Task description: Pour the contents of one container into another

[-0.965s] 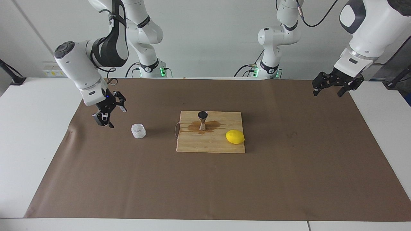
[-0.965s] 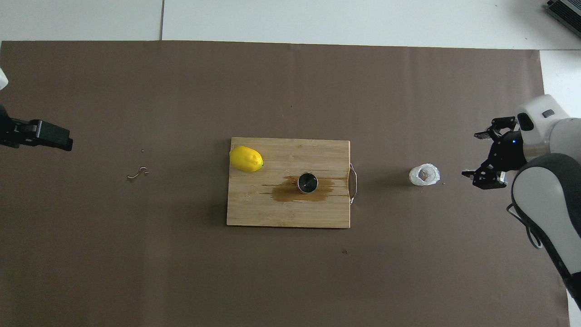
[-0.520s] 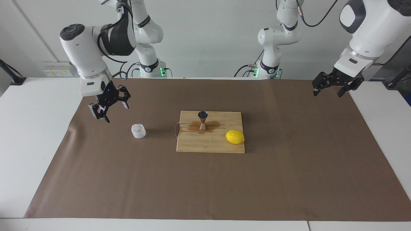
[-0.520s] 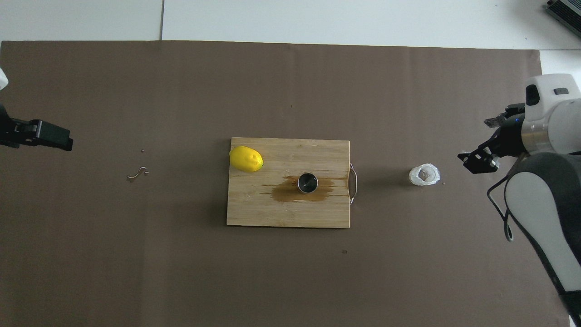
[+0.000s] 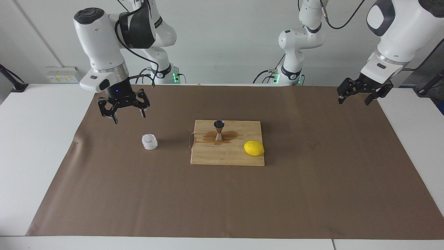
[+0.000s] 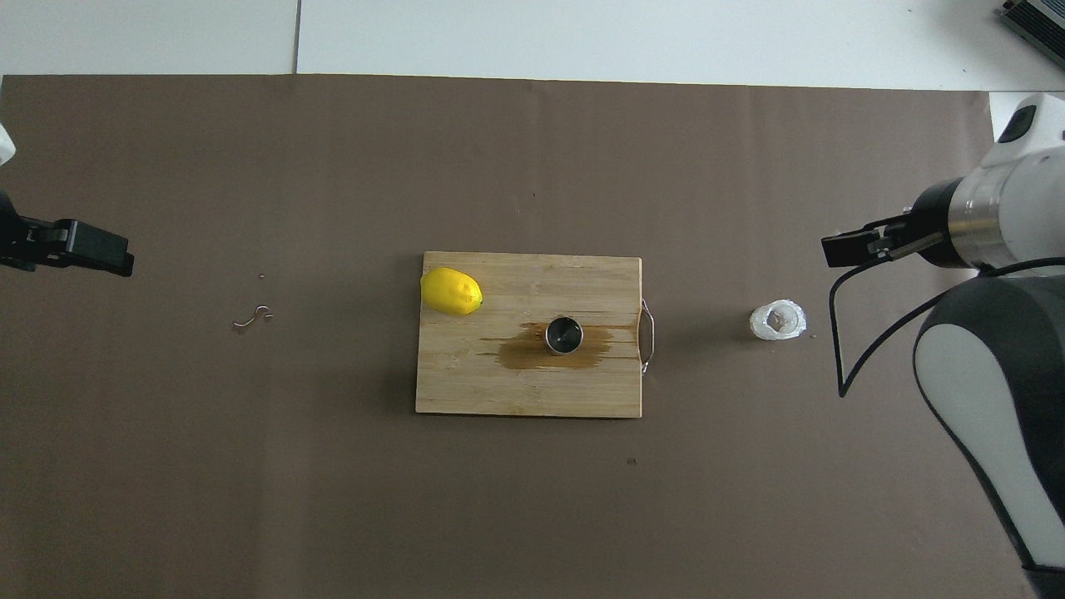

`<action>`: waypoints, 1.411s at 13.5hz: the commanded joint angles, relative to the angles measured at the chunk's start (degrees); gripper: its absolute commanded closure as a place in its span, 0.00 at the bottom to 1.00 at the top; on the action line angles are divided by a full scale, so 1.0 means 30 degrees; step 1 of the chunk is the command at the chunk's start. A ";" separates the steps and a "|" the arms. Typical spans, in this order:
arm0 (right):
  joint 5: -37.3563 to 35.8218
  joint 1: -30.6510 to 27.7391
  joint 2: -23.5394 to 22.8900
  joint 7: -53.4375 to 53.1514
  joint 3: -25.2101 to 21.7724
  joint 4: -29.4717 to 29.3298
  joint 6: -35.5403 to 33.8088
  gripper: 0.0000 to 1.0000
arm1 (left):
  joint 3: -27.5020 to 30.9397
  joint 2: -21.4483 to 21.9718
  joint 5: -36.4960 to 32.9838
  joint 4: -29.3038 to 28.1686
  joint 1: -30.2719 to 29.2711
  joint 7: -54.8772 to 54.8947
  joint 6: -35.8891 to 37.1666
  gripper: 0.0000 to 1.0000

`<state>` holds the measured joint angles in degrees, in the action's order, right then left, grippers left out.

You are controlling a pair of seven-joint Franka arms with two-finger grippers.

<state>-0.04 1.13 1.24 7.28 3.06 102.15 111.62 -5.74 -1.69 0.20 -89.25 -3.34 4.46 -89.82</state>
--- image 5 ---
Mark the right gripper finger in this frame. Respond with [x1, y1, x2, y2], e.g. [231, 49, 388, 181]
[130, 89, 151, 118]
[98, 97, 120, 125]

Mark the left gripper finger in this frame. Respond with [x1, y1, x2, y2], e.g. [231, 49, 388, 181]
[337, 78, 363, 105]
[364, 82, 393, 106]

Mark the clear plastic cup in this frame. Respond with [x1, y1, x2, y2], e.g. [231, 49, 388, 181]
[142, 134, 158, 150]

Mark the steel cocktail jigger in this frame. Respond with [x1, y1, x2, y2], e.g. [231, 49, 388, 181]
[214, 120, 225, 142]

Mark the wooden cutting board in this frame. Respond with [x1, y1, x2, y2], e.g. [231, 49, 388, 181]
[189, 120, 265, 166]

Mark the yellow lemon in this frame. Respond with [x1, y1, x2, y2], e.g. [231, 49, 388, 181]
[244, 140, 265, 157]

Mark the brown paper table mat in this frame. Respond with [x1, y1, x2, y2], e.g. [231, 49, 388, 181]
[26, 84, 444, 240]

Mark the right arm gripper cable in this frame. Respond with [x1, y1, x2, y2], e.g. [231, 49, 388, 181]
[114, 0, 160, 87]

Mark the arm gripper cable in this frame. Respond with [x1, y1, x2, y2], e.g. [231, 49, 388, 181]
[321, 0, 444, 72]
[114, 0, 160, 87]

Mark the black base power cable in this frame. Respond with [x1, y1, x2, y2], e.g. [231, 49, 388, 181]
[135, 68, 188, 85]
[253, 55, 282, 85]

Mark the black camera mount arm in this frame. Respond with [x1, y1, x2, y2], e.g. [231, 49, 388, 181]
[415, 69, 444, 98]
[0, 64, 29, 93]

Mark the white wall socket strip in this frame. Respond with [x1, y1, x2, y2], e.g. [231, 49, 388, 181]
[46, 66, 81, 84]

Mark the left arm gripper cable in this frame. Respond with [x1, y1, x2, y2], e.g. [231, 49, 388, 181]
[321, 0, 444, 72]

